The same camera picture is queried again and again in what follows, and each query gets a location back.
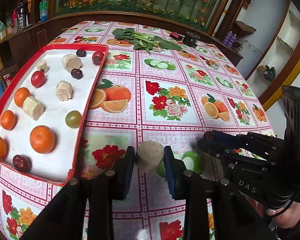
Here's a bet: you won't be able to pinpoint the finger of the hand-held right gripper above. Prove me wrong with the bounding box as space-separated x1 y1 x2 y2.
204 131 277 152
197 139 230 167

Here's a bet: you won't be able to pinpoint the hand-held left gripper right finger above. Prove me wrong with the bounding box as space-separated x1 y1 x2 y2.
164 145 275 240

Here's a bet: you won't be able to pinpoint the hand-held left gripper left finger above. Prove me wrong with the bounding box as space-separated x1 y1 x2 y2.
20 145 136 240

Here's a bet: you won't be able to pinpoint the beige sugarcane piece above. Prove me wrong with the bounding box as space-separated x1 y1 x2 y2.
136 141 165 173
22 96 45 121
36 59 50 74
56 80 74 102
62 54 82 72

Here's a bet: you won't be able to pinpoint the green cherry tomato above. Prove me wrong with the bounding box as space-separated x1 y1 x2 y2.
65 110 82 128

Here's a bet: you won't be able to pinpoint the large mandarin orange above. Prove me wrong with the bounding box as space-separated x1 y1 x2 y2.
29 125 55 154

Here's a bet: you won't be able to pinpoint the red white tray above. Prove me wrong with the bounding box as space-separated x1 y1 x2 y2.
0 44 109 187

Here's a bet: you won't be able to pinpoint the red cherry tomato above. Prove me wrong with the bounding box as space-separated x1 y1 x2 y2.
31 70 46 88
92 51 105 64

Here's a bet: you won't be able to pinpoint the person's right hand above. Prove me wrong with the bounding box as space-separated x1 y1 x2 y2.
256 200 300 230

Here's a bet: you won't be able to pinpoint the printed pink tablecloth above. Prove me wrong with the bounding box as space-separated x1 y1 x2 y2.
0 20 278 240

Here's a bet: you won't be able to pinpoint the black green tool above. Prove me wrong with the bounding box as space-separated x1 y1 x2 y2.
257 65 277 79

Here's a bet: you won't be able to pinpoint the low wooden cabinet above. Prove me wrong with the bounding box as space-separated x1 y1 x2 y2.
210 34 244 67

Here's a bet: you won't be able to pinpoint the gold trimmed wooden pillar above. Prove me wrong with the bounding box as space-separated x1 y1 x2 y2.
261 37 300 110

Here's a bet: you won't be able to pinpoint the black round device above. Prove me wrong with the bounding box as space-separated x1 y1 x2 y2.
184 31 199 47

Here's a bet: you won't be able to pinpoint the leafy green vegetables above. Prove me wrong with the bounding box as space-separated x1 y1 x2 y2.
112 28 183 54

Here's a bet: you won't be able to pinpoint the wooden sideboard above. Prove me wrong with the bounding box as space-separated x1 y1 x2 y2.
0 0 55 85

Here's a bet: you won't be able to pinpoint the green plastic bottle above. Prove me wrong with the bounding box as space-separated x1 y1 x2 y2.
39 0 49 22

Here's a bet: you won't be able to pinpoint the black silver thermos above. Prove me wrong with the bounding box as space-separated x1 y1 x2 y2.
17 1 28 29

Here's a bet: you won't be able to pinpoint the pink bottle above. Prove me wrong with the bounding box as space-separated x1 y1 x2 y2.
11 9 18 33

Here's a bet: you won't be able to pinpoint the tangled cables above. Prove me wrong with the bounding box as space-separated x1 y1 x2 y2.
234 39 250 53

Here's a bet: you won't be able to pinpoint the brown wall shelf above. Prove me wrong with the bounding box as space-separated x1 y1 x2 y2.
235 20 257 34

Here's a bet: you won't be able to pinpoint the white yellow striped post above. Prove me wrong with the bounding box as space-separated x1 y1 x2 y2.
214 0 235 37

